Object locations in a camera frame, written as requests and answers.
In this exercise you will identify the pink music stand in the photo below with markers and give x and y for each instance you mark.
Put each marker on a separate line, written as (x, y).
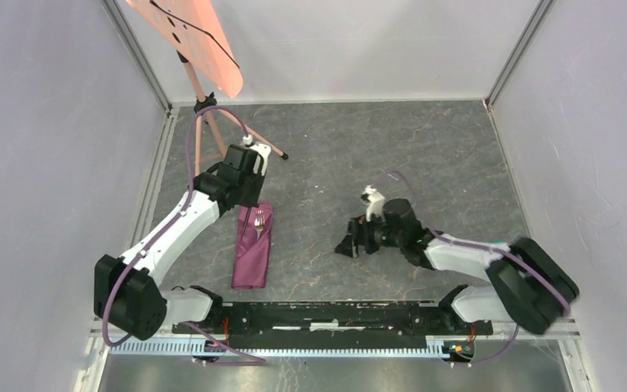
(194, 30)

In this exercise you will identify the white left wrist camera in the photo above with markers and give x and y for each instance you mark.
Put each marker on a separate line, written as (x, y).
(263, 152)

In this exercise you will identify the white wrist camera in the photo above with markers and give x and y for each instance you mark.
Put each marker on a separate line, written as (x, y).
(373, 201)
(263, 152)

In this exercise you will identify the black knife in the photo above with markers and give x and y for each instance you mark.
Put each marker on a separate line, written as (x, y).
(245, 220)

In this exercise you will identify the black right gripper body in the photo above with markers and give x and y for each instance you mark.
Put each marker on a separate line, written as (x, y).
(375, 233)

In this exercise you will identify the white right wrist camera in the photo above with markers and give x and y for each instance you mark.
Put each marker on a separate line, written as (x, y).
(373, 201)

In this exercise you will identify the purple cloth napkin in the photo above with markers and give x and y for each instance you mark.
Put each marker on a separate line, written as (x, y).
(250, 266)

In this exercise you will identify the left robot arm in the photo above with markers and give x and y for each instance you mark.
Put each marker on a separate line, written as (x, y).
(127, 295)

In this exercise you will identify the slotted cable duct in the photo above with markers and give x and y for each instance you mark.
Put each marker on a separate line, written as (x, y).
(200, 347)

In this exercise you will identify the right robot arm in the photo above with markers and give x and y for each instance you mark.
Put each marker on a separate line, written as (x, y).
(524, 283)

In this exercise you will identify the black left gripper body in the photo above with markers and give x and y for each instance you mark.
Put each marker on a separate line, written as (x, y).
(252, 186)

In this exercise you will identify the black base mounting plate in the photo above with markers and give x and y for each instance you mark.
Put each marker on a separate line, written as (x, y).
(336, 325)

